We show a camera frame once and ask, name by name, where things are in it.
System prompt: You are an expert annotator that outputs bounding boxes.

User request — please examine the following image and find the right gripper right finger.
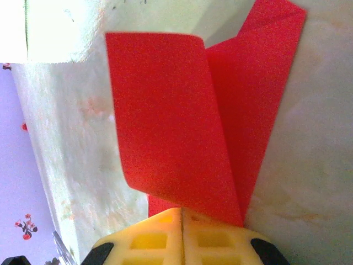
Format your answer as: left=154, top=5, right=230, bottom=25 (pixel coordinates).
left=181, top=210, right=290, bottom=265

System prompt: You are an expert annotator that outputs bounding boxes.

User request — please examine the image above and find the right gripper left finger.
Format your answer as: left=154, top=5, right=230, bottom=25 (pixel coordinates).
left=81, top=207, right=183, bottom=265

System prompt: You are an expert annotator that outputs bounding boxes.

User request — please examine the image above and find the red paper sheet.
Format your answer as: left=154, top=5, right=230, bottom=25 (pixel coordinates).
left=105, top=0, right=307, bottom=229

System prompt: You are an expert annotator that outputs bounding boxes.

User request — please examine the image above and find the aluminium table edge rail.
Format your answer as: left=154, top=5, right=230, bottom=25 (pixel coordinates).
left=52, top=231, right=79, bottom=265

